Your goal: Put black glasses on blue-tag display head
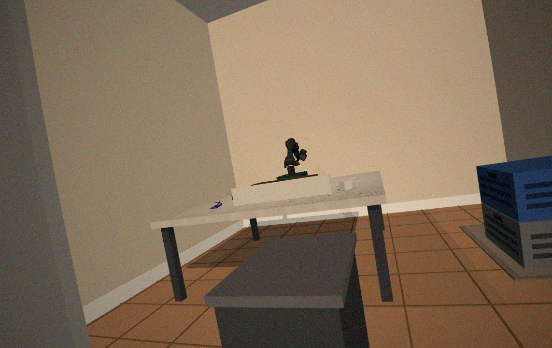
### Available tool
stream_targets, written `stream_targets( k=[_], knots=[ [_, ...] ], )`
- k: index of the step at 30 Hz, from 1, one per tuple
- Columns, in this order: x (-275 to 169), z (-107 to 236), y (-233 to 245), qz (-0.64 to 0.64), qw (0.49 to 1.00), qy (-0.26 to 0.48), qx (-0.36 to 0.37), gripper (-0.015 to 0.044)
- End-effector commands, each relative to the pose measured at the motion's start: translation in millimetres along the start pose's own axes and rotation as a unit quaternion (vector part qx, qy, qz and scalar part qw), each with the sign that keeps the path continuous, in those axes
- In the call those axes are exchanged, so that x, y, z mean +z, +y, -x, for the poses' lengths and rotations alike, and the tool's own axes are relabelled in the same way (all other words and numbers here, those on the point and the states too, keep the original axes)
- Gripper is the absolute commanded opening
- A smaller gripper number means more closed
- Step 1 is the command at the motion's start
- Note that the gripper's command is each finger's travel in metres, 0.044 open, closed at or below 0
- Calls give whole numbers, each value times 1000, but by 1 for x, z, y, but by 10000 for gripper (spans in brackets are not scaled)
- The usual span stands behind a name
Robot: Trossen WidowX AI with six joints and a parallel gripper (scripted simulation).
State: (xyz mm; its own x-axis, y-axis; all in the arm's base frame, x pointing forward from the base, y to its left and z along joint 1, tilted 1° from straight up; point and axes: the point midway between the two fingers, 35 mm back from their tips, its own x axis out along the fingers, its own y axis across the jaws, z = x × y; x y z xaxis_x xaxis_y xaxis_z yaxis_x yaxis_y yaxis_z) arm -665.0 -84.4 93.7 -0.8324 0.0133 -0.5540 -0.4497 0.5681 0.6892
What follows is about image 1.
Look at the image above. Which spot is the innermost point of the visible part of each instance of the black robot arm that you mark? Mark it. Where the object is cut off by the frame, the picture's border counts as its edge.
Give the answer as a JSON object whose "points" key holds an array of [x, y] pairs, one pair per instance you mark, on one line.
{"points": [[292, 148]]}

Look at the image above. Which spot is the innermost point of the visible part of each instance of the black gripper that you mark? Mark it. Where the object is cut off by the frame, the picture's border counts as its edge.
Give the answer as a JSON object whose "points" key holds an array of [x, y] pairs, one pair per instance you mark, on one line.
{"points": [[301, 151]]}

